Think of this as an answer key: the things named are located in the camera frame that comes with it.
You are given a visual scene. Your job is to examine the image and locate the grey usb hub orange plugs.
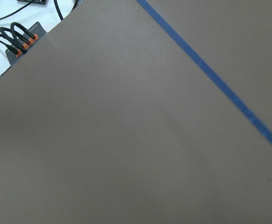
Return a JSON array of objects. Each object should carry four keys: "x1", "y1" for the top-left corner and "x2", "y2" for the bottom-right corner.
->
[{"x1": 5, "y1": 21, "x2": 47, "y2": 66}]

